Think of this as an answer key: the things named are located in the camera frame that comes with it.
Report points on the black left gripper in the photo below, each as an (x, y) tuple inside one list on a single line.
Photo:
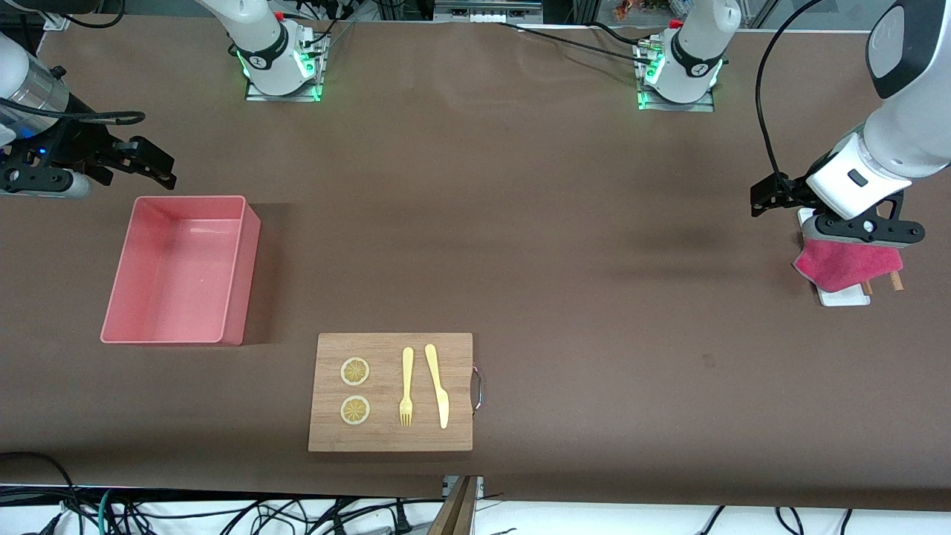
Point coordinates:
[(790, 190)]

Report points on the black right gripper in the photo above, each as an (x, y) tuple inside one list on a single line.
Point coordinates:
[(80, 146)]

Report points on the pink cloth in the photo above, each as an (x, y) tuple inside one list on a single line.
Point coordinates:
[(847, 267)]

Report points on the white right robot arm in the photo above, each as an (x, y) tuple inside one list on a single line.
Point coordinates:
[(260, 30)]

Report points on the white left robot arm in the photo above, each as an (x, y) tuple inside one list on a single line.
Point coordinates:
[(914, 126)]

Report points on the white rectangular tray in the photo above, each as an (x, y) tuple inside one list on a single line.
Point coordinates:
[(843, 299)]

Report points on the pink plastic bin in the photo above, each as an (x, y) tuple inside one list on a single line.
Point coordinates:
[(171, 290)]

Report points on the lemon slice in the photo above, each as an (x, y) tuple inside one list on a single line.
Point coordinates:
[(355, 371), (355, 410)]

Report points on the wooden cutting board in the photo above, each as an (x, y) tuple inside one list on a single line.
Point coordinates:
[(383, 349)]

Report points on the silver metal box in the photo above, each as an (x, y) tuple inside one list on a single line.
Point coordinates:
[(487, 9)]

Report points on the yellow plastic fork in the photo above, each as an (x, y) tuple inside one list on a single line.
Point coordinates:
[(407, 371)]

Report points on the yellow plastic knife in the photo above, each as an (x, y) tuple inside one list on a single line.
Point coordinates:
[(442, 405)]

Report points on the black power plug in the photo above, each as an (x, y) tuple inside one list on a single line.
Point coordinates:
[(402, 521)]

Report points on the wooden plank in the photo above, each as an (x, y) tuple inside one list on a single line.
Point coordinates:
[(455, 516)]

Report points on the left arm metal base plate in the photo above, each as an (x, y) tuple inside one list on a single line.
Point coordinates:
[(702, 105)]

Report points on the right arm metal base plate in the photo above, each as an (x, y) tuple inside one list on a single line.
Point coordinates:
[(286, 96)]

